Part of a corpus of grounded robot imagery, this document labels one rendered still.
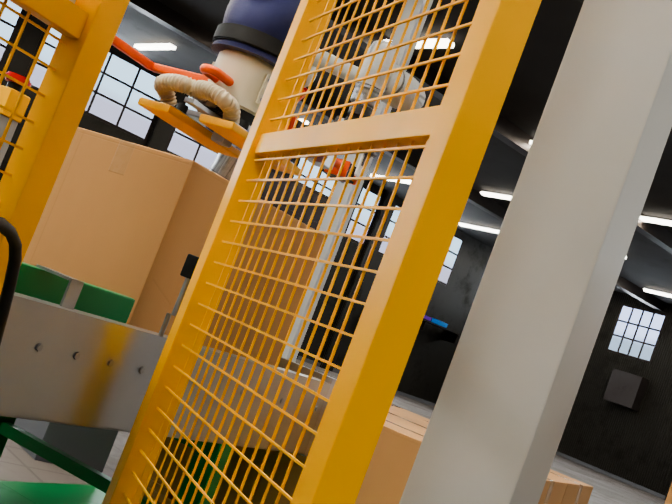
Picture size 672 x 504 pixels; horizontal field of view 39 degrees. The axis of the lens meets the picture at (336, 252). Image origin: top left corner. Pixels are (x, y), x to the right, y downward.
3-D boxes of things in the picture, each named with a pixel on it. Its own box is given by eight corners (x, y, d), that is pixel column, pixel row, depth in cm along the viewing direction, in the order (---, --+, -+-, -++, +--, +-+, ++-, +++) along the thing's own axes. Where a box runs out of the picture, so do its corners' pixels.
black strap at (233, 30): (268, 46, 220) (275, 31, 221) (192, 30, 231) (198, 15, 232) (311, 85, 240) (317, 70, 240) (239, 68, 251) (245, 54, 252)
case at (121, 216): (122, 340, 194) (194, 160, 197) (-2, 285, 215) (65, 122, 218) (272, 380, 245) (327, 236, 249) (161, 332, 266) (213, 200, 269)
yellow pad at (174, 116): (167, 112, 221) (175, 92, 221) (136, 103, 226) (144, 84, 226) (241, 160, 251) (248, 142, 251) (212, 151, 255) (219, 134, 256)
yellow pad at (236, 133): (231, 130, 212) (239, 109, 212) (197, 120, 217) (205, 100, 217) (300, 177, 242) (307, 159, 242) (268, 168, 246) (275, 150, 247)
